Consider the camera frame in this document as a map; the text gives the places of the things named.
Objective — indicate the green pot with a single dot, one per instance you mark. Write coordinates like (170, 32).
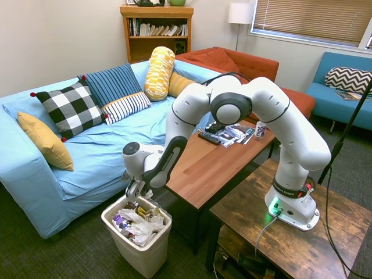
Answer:
(176, 2)

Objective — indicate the wooden bookshelf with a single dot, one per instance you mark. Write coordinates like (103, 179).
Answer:
(157, 11)

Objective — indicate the white plastic trash bin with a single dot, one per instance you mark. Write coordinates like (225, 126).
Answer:
(145, 258)

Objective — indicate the trash of bags and wrappers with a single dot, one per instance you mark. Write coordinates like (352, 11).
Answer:
(139, 225)

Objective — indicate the black object on shelf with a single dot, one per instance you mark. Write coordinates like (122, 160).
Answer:
(148, 3)

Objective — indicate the mustard striped pillow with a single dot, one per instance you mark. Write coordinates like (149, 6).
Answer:
(180, 84)

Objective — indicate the black remote control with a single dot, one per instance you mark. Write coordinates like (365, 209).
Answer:
(209, 138)

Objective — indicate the pile of magazines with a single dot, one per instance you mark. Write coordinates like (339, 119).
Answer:
(236, 134)

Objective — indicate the magazine on teal couch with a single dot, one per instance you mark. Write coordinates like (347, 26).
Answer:
(348, 96)

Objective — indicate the orange sofa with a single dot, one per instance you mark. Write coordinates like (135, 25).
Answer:
(226, 61)

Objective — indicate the teal blue couch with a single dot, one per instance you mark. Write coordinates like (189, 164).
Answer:
(328, 98)

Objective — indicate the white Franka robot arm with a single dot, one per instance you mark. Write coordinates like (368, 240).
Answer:
(305, 145)

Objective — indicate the light blue sofa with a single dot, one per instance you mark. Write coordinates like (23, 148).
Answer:
(101, 151)

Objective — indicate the blue striped pillow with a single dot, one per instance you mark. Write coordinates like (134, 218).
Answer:
(113, 84)

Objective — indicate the rustic dark wood table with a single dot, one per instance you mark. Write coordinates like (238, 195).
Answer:
(290, 250)

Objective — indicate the white shade floor lamp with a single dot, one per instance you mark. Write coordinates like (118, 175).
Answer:
(240, 13)

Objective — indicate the white navy striped pillow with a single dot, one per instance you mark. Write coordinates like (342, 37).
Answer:
(128, 106)

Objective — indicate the black camera stand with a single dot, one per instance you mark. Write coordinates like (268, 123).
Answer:
(346, 133)

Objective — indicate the orange ottoman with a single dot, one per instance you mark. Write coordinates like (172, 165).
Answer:
(300, 100)

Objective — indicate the row of books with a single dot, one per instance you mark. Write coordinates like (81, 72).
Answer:
(160, 30)

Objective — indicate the black white checked pillow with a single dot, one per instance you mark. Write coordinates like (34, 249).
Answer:
(72, 107)

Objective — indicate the yellow white patterned bolster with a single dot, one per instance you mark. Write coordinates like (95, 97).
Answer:
(158, 72)

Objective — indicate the black white chevron pillow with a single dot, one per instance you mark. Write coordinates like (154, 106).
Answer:
(346, 80)

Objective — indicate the plain mustard pillow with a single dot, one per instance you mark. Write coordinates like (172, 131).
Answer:
(46, 142)

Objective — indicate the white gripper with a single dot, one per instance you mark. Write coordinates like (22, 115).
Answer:
(132, 190)

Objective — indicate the wooden coffee table, black legs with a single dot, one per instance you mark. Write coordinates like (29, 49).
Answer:
(209, 174)

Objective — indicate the black game controller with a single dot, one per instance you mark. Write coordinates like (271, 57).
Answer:
(214, 128)

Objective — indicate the black power strip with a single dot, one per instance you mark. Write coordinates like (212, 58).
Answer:
(250, 263)

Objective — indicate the small black speaker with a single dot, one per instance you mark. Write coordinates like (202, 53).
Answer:
(180, 47)

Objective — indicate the brown window blinds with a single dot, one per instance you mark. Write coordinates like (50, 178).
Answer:
(308, 17)

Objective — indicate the clear plastic drink bottle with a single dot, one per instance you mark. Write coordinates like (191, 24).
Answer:
(260, 132)

